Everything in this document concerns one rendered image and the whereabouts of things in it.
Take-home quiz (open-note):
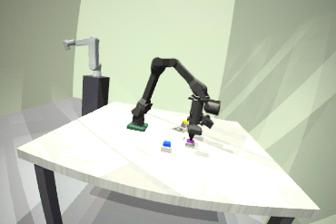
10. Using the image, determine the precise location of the purple button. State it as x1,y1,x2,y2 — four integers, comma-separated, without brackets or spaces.
184,138,195,149

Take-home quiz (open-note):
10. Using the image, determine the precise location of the yellow button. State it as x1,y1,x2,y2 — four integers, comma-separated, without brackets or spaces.
181,120,189,129

